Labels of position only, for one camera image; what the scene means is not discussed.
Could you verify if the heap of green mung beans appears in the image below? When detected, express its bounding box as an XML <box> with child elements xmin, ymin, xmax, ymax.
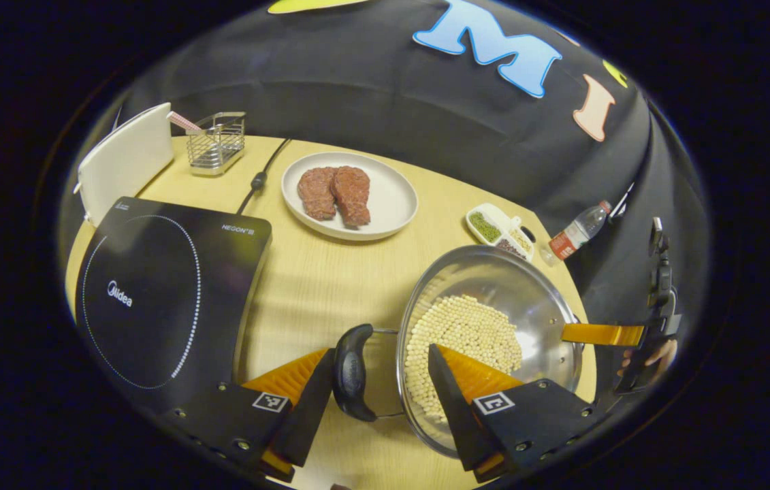
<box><xmin>470</xmin><ymin>212</ymin><xmax>502</xmax><ymax>243</ymax></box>

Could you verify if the pink striped straw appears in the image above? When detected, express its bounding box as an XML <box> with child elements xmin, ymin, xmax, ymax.
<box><xmin>166</xmin><ymin>111</ymin><xmax>204</xmax><ymax>135</ymax></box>

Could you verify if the black power cable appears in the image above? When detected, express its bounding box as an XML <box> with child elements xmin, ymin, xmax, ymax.
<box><xmin>236</xmin><ymin>138</ymin><xmax>292</xmax><ymax>215</ymax></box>

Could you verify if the white divided dish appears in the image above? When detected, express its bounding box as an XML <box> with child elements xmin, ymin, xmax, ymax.
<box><xmin>465</xmin><ymin>203</ymin><xmax>535</xmax><ymax>263</ymax></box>

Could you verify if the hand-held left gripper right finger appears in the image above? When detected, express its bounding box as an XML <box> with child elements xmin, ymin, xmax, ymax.
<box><xmin>428</xmin><ymin>344</ymin><xmax>603</xmax><ymax>484</ymax></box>

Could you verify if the black induction cooktop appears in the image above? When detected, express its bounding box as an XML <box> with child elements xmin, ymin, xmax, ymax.
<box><xmin>75</xmin><ymin>197</ymin><xmax>273</xmax><ymax>412</ymax></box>

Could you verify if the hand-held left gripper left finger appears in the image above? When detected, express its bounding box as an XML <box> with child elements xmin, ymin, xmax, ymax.
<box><xmin>160</xmin><ymin>348</ymin><xmax>336</xmax><ymax>484</ymax></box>

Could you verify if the black backdrop cloth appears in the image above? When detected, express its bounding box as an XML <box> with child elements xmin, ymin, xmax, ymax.
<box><xmin>58</xmin><ymin>0</ymin><xmax>709</xmax><ymax>402</ymax></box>

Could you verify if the white toaster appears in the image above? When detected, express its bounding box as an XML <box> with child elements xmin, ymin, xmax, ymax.
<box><xmin>74</xmin><ymin>102</ymin><xmax>174</xmax><ymax>227</ymax></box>

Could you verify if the clear plastic water bottle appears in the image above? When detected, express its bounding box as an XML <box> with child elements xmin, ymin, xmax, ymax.
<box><xmin>540</xmin><ymin>199</ymin><xmax>613</xmax><ymax>266</ymax></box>

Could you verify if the pile of soybeans in pot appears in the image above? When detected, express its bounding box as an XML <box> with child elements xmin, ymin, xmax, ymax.
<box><xmin>404</xmin><ymin>294</ymin><xmax>523</xmax><ymax>423</ymax></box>

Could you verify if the stainless steel pot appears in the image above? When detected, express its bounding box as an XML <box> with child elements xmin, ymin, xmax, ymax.
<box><xmin>332</xmin><ymin>245</ymin><xmax>586</xmax><ymax>460</ymax></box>

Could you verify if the metal wire basket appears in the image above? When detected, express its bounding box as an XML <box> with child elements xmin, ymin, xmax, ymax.
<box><xmin>186</xmin><ymin>112</ymin><xmax>247</xmax><ymax>177</ymax></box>

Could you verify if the round white plate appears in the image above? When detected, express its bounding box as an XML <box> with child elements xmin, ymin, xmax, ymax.
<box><xmin>281</xmin><ymin>151</ymin><xmax>419</xmax><ymax>242</ymax></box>

